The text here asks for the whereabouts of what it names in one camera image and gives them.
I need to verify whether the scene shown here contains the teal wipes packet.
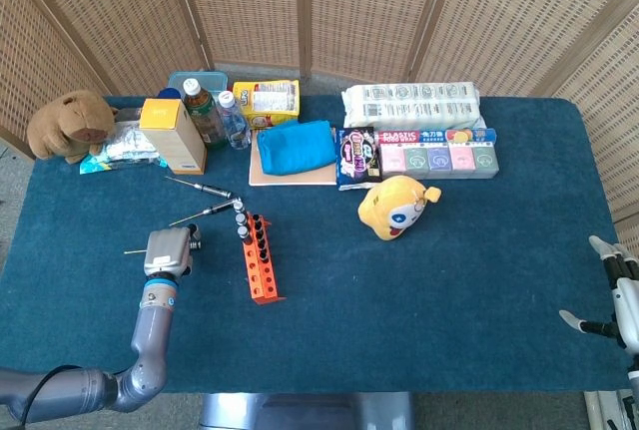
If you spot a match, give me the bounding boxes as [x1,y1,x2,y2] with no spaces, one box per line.
[78,148,169,176]

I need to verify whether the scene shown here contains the woven folding screen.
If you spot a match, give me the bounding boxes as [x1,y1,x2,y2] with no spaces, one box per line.
[0,0,639,224]

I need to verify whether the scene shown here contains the blue pouch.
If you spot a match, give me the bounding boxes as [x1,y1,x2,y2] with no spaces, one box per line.
[256,119,336,177]

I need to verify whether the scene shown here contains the orange screwdriver holder rack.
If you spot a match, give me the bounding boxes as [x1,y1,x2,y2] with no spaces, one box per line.
[241,213,288,306]

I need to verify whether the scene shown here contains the plastic food wrap box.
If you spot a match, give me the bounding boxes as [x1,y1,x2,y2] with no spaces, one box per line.
[374,128,498,147]

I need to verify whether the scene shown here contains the brown capybara plush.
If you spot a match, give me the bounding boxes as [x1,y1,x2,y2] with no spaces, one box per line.
[26,89,120,166]

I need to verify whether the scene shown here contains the blue plastic food container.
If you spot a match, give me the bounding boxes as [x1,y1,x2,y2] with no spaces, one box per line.
[167,70,230,102]

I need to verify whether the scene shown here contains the green tea bottle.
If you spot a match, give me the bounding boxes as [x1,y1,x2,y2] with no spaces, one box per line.
[180,78,229,150]

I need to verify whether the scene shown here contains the blue carpet table mat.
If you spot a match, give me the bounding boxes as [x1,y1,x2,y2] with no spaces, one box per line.
[0,95,631,395]

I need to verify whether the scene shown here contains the white frame part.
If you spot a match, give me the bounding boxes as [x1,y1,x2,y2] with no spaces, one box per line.
[582,389,623,430]

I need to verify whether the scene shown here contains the pastel pocket tissue pack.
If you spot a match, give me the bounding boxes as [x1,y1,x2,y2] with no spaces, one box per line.
[379,142,500,181]

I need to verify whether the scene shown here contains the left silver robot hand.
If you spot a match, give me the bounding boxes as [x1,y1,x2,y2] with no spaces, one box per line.
[143,223,204,279]

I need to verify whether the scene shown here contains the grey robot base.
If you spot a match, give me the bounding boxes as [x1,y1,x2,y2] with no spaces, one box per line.
[199,391,416,430]

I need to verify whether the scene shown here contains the yellow cartoon plush toy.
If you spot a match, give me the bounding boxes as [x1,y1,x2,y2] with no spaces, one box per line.
[356,175,443,242]

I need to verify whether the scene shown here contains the purple snack packet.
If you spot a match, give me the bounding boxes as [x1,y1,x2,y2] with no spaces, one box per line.
[335,126,384,192]

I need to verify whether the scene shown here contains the silver foil packet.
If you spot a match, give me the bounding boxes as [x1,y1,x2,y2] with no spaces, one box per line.
[97,120,161,165]

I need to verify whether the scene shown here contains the beige flat board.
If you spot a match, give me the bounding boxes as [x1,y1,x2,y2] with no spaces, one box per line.
[248,129,339,188]

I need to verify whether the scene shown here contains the yellow snack bag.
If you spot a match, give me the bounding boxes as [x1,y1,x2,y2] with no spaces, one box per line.
[232,79,302,131]

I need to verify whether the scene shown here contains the tall yellow carton box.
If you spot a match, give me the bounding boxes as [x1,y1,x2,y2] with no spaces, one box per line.
[138,98,208,176]

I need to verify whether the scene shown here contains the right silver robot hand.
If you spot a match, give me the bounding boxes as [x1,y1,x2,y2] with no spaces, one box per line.
[558,234,639,354]

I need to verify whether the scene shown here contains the clear water bottle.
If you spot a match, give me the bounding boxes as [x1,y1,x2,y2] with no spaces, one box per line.
[216,90,253,151]

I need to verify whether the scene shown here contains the large white tissue pack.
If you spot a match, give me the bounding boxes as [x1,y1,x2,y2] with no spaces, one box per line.
[340,81,486,132]

